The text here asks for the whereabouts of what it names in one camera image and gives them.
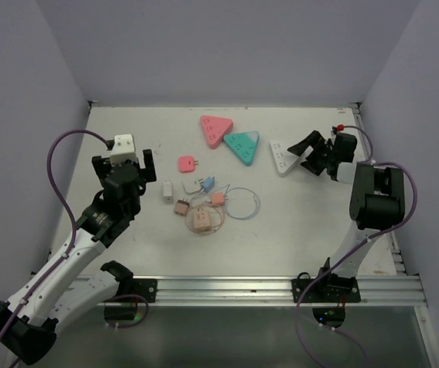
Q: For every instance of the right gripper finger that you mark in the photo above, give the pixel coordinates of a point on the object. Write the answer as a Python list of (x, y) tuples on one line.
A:
[(314, 138), (316, 162)]

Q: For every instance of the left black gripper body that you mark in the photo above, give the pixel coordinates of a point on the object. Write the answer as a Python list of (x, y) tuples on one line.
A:
[(101, 165)]

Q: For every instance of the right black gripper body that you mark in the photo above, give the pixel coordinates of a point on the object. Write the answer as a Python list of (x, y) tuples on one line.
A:
[(328, 146)]

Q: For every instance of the white square charger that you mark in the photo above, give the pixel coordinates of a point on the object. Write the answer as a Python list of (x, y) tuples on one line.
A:
[(167, 191)]

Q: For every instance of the white triangular adapter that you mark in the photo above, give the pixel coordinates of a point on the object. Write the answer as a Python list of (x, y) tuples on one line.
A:
[(284, 161)]

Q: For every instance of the white plug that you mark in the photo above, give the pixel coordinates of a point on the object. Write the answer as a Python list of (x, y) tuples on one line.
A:
[(192, 186)]

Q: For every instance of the beige pink charger plug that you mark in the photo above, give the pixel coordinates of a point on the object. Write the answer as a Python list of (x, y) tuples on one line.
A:
[(181, 207)]

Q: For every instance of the blue small plug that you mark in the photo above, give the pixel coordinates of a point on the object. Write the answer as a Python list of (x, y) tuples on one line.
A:
[(207, 184)]

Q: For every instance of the teal triangular socket adapter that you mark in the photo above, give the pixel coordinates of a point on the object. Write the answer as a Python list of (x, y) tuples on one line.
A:
[(243, 145)]

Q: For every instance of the orange plug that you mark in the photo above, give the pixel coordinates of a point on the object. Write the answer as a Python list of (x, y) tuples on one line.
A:
[(218, 198)]

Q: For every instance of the pink triangular socket adapter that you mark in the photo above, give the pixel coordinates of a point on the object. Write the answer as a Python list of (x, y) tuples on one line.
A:
[(214, 129)]

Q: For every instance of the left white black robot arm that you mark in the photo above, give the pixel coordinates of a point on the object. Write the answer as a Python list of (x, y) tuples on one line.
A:
[(32, 318)]

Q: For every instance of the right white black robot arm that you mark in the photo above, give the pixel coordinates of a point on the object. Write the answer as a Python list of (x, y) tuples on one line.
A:
[(376, 207)]

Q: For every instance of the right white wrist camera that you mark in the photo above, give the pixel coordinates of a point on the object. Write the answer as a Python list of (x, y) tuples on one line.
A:
[(346, 173)]

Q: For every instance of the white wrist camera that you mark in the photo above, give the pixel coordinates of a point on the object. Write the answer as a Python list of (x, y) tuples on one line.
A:
[(123, 149), (346, 173)]

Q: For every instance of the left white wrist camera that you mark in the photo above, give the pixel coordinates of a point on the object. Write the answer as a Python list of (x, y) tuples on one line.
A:
[(123, 149)]

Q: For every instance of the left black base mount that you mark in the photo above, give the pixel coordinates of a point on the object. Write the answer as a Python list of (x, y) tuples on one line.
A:
[(142, 289)]

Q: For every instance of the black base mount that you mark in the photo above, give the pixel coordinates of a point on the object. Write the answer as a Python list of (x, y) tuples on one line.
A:
[(331, 289), (142, 289)]

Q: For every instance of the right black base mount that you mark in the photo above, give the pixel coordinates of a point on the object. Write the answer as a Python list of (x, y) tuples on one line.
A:
[(331, 289)]

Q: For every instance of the aluminium front rail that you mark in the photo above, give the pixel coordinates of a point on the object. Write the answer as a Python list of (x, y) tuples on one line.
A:
[(273, 291)]

